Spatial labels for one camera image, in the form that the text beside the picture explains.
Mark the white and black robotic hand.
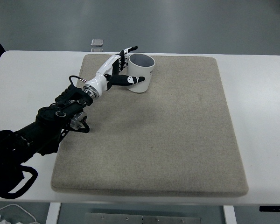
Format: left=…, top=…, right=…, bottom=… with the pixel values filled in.
left=82, top=46, right=145, bottom=98

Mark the white ribbed cup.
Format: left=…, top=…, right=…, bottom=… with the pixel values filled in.
left=127, top=53, right=155, bottom=93

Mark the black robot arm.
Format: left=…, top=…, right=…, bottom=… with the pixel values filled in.
left=0, top=84, right=97, bottom=199

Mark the small silver floor plate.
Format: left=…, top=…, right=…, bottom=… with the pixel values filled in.
left=91, top=39, right=104, bottom=47

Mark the beige felt mat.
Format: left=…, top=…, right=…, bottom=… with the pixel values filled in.
left=51, top=56, right=248, bottom=197

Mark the grey metal plate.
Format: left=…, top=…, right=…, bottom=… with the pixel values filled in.
left=84, top=213, right=201, bottom=224

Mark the black table control panel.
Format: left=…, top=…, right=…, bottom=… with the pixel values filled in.
left=259, top=206, right=280, bottom=212

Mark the white table leg frame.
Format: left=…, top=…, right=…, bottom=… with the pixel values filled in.
left=45, top=203, right=61, bottom=224

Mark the black sleeved cable loop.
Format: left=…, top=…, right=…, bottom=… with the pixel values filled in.
left=0, top=165, right=39, bottom=200

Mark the white cable on floor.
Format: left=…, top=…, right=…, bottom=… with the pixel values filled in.
left=0, top=203, right=39, bottom=224

